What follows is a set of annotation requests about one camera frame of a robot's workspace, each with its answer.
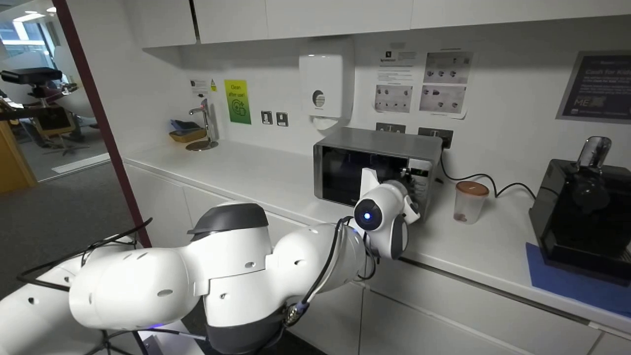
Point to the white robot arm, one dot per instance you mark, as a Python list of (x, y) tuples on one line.
[(249, 284)]

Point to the yellow green wall notice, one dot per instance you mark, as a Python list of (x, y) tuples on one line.
[(237, 100)]

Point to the double wall socket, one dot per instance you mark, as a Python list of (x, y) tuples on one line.
[(444, 134)]

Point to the dark framed wall sign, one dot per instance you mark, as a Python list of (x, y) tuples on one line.
[(598, 87)]

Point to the chrome sink tap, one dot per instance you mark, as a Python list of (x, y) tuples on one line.
[(212, 130)]

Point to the blue mat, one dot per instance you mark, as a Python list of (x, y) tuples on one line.
[(590, 290)]

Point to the silver microwave oven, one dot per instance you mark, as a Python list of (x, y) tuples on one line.
[(340, 158)]

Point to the yellow sponge dish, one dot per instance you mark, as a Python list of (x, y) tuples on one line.
[(186, 130)]

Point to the white lower cabinets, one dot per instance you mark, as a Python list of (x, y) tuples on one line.
[(458, 288)]

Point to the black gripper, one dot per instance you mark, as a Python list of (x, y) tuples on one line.
[(419, 185)]

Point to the white cabinets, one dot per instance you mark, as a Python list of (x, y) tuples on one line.
[(458, 288), (188, 21)]

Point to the black coffee machine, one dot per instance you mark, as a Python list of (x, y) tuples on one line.
[(582, 213)]

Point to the white paper towel dispenser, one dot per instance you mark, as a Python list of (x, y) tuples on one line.
[(322, 89)]

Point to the white upper cabinets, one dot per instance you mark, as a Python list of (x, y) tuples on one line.
[(188, 21)]

